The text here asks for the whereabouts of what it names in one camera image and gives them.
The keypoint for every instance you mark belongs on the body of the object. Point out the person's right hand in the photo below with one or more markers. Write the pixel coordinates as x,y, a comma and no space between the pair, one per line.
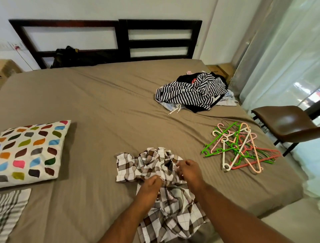
191,174

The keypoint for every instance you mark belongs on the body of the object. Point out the person's left hand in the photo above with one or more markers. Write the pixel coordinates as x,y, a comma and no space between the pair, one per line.
149,190

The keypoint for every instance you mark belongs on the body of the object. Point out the brown white plaid shirt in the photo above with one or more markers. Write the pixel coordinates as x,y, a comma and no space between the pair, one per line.
170,215

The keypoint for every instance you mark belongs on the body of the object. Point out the pile of coloured plastic hangers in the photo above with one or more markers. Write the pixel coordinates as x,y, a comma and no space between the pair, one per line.
240,145

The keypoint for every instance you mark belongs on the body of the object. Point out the black white striped garment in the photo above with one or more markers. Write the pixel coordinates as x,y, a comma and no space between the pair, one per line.
187,92

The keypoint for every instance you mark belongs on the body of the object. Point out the light blue garment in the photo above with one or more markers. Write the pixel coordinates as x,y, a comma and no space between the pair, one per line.
227,99

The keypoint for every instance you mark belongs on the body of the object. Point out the person's right forearm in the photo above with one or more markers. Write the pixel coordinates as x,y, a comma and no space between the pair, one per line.
235,218

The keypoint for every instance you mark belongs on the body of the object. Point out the person's left forearm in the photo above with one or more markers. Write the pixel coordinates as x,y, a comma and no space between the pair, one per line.
130,225

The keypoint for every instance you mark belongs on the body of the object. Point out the bed with taupe sheet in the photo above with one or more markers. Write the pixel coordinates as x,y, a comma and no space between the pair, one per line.
100,105

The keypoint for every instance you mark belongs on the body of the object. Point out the cardboard boxes left of bed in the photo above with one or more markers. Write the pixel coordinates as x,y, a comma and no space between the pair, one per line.
9,70

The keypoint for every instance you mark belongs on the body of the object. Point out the brown chair with black legs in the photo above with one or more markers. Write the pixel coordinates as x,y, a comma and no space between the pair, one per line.
282,120

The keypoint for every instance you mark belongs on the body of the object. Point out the cardboard box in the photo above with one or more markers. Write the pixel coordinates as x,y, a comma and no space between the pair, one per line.
212,69
227,70

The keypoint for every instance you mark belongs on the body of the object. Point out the sheer white curtain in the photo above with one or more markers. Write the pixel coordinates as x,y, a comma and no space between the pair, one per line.
280,50
307,165

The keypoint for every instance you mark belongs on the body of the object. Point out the colourful leaf print pillow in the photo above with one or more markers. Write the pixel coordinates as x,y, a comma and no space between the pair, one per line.
30,152

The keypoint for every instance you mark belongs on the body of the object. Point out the grey checked towel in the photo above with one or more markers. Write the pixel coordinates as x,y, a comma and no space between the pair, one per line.
11,213

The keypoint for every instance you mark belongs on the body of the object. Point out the black slatted headboard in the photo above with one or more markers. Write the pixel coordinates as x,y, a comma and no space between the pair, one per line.
122,37

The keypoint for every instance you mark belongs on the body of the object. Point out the black bag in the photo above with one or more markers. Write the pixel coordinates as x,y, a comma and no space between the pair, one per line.
70,57

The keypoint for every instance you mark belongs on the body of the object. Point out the black window frame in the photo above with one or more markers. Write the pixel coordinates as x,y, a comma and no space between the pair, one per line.
312,109

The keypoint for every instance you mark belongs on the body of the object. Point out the white wall socket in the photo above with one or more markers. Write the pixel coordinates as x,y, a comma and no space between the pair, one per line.
12,46

